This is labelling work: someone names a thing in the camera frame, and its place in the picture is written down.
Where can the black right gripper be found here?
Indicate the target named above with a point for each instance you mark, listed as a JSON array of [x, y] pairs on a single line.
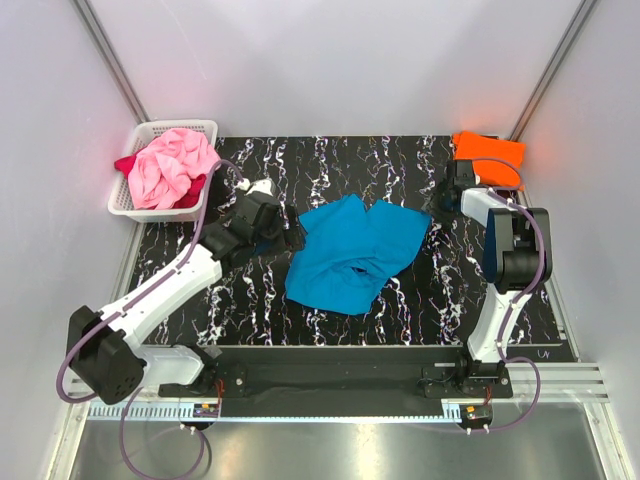
[[444, 188]]

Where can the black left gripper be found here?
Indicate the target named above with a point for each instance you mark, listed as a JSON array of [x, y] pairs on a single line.
[[293, 236]]

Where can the blue t shirt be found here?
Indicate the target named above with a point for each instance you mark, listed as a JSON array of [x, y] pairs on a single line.
[[351, 251]]

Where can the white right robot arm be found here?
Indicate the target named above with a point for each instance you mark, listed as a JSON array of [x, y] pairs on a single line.
[[517, 258]]

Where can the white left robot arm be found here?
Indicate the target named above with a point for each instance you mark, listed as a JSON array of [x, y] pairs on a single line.
[[106, 349]]

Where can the folded orange t shirt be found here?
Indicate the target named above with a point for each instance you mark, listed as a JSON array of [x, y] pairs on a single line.
[[496, 162]]

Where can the red t shirt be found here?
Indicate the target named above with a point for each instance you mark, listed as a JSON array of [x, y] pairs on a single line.
[[157, 191]]

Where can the pink t shirt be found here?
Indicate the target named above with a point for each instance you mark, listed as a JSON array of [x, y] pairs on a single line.
[[179, 150]]

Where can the white plastic laundry basket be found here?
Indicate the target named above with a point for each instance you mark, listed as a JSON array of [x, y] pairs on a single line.
[[120, 202]]

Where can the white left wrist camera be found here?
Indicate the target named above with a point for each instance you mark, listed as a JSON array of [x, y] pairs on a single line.
[[265, 186]]

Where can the aluminium frame rail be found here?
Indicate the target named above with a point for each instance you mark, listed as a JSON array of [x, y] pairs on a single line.
[[575, 381]]

